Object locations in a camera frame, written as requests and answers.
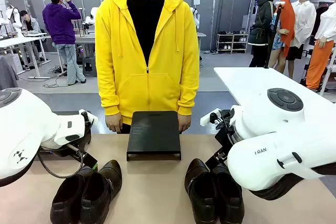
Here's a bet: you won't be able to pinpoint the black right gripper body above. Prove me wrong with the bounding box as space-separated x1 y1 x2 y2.
214 126 236 157

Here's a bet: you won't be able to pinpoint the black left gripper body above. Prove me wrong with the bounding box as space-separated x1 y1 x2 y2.
39 126 92 158

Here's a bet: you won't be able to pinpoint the black leather dress shoe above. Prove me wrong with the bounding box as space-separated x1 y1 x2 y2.
184 158 218 224
80 159 123 224
212 163 245 224
49 165 99 224

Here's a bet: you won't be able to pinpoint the person's left forearm yellow sleeve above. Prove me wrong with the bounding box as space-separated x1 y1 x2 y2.
177 56 200 116

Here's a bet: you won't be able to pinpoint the person's right forearm yellow sleeve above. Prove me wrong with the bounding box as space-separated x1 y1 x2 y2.
96 56 123 117

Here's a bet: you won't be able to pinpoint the black shoe stand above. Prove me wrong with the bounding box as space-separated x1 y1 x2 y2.
126 111 182 162

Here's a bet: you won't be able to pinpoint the person in yellow hoodie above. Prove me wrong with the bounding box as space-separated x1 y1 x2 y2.
94 0 200 134

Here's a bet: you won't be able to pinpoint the person in purple hoodie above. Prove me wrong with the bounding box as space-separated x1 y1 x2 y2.
42 0 87 86

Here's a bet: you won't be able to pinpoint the seated person in grey jacket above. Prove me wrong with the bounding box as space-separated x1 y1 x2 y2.
19 10 47 67

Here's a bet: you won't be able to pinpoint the person's left hand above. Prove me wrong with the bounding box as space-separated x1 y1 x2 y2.
177 113 192 133

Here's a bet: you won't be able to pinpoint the person's right hand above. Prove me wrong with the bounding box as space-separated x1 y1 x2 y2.
105 114 123 133

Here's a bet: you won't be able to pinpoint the dark grey stool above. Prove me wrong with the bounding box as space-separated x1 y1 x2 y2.
82 56 98 78

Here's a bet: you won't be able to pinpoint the white shoe rack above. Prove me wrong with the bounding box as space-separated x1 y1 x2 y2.
216 32 249 54

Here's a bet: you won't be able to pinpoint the mannequin in black jacket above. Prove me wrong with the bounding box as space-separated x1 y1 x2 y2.
248 0 279 68

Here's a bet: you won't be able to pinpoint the mannequin in orange trousers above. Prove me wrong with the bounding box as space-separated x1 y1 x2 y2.
306 0 336 91

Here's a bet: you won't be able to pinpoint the white desk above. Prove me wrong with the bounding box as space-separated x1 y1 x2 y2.
0 36 52 79

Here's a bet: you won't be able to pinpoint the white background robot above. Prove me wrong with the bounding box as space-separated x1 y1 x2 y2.
83 6 99 35
5 5 24 36

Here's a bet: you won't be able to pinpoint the mannequin in orange shirt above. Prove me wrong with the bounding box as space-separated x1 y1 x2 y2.
267 0 297 74

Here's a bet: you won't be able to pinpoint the figure in white shirt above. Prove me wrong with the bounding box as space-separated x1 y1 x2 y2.
286 0 318 79

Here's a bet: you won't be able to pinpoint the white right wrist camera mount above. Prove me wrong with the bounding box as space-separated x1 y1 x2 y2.
199 108 223 127

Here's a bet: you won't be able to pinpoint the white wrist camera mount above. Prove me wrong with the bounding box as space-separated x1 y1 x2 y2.
78 108 99 130
199 108 223 127

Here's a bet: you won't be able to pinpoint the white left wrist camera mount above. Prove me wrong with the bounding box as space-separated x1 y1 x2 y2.
78 108 99 130

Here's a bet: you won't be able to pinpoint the thin black left gripper cable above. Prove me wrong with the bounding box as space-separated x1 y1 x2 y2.
36 144 86 179

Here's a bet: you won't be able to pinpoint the thick black right arm hose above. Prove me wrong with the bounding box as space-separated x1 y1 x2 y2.
251 166 336 201

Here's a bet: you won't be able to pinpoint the thick black arm hose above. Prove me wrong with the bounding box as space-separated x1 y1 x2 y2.
0 159 36 188
251 166 336 201

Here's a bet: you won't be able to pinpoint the thick black left arm hose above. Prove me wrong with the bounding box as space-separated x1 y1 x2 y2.
0 159 36 188

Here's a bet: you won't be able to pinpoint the black floor cables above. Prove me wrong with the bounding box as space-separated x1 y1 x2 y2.
43 64 69 88

